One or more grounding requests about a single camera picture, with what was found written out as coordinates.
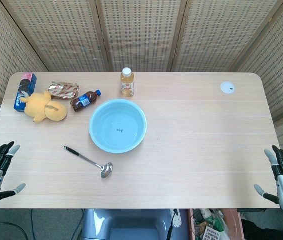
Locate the metal ladle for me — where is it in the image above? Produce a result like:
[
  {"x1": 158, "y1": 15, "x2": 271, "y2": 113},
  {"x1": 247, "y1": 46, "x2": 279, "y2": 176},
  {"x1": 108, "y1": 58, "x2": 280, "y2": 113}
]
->
[{"x1": 63, "y1": 145, "x2": 114, "y2": 179}]

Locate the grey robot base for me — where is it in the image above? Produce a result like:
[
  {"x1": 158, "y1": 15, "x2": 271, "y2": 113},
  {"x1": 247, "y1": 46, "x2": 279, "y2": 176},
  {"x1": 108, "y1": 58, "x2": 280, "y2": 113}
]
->
[{"x1": 81, "y1": 208, "x2": 174, "y2": 240}]

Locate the light blue bowl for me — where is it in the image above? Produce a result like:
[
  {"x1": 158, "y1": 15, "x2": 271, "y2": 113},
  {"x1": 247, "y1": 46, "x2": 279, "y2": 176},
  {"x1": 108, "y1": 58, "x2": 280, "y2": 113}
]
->
[{"x1": 88, "y1": 98, "x2": 148, "y2": 154}]

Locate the black bag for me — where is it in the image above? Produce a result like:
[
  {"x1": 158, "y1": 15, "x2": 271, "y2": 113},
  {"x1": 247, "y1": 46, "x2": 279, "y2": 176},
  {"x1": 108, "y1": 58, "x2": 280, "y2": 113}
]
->
[{"x1": 241, "y1": 218, "x2": 283, "y2": 240}]

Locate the pink bin with clutter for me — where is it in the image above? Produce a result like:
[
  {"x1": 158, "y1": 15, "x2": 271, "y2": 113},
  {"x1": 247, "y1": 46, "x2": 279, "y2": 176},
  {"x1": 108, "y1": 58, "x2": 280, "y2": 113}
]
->
[{"x1": 187, "y1": 208, "x2": 244, "y2": 240}]

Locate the yellow plush toy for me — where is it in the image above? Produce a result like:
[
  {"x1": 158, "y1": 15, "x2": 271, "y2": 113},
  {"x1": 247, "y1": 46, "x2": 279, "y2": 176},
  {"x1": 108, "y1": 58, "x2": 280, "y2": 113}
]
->
[{"x1": 20, "y1": 90, "x2": 69, "y2": 124}]

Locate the blue cookie box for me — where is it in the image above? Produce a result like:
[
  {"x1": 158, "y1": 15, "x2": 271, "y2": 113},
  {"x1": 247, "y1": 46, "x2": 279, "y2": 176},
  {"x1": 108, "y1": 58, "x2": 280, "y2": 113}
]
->
[{"x1": 13, "y1": 71, "x2": 38, "y2": 113}]

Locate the gold foil snack packet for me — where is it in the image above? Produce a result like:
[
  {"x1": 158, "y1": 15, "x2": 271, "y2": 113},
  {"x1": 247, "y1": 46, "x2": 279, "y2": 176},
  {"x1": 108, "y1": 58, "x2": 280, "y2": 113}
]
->
[{"x1": 47, "y1": 81, "x2": 80, "y2": 101}]

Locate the white power strip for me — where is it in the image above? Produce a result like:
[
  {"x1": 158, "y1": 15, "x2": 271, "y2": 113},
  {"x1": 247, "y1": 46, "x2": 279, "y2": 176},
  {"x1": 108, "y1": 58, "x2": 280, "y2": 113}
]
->
[{"x1": 172, "y1": 209, "x2": 183, "y2": 229}]

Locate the small cola bottle blue label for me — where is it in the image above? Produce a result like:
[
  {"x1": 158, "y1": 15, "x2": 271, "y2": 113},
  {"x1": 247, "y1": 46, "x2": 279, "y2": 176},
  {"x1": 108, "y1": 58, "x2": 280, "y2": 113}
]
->
[{"x1": 70, "y1": 89, "x2": 103, "y2": 113}]

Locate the yellow juice bottle white cap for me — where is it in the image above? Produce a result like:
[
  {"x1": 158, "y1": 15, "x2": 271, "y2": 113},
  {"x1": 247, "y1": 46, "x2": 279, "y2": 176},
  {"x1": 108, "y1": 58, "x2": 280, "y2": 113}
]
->
[{"x1": 120, "y1": 67, "x2": 136, "y2": 98}]

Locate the bamboo folding screen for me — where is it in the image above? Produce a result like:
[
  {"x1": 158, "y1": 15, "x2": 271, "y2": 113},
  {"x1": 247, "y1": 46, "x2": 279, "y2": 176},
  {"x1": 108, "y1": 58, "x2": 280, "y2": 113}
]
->
[{"x1": 0, "y1": 0, "x2": 283, "y2": 161}]

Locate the white round cable grommet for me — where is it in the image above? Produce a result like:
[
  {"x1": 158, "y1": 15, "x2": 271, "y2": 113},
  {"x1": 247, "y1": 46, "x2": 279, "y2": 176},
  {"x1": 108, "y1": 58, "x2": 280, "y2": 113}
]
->
[{"x1": 220, "y1": 81, "x2": 236, "y2": 95}]

